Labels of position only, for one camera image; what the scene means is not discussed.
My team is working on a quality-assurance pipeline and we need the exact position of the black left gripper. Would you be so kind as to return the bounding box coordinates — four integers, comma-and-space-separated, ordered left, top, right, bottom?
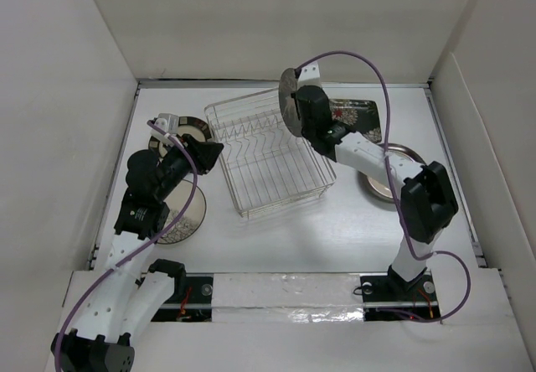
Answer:
155, 133, 222, 201

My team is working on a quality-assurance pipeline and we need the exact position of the grey reindeer round plate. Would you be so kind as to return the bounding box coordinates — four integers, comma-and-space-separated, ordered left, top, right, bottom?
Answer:
278, 68, 302, 137

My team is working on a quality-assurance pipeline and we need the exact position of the black floral square plate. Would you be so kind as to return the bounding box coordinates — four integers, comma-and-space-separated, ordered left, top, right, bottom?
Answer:
329, 99, 382, 143

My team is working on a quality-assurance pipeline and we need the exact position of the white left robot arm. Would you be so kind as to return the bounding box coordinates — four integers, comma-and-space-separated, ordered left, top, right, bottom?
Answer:
51, 134, 224, 371

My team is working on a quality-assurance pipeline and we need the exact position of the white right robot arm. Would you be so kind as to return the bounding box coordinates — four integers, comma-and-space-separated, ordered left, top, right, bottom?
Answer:
282, 85, 459, 299

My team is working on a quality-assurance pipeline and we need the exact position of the cream plate checkered dark rim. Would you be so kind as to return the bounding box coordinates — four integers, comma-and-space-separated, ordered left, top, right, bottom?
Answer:
148, 116, 213, 158

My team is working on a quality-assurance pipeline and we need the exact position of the cream plate tree pattern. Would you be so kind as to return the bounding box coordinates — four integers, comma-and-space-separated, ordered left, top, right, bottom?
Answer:
157, 180, 207, 245

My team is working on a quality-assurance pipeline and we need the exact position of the cream plate brown rim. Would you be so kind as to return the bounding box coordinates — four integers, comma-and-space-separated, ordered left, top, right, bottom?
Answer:
358, 143, 425, 204

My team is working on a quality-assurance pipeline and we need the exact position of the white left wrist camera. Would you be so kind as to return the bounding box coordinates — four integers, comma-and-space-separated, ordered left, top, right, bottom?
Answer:
149, 113, 179, 134

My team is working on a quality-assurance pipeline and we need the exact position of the metal wire dish rack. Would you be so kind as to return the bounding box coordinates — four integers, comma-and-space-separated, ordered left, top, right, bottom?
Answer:
204, 88, 336, 218

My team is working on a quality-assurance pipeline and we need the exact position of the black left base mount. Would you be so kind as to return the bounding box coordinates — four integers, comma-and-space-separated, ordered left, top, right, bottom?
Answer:
152, 274, 214, 323

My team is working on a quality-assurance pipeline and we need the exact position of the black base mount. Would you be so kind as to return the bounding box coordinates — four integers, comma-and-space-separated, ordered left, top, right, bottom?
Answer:
152, 274, 214, 323
353, 273, 441, 322

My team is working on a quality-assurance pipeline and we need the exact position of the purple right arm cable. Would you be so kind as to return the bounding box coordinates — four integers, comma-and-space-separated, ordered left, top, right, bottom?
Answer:
297, 49, 472, 323

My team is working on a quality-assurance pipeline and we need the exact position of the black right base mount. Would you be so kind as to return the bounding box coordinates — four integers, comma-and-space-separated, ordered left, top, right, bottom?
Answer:
353, 273, 441, 322

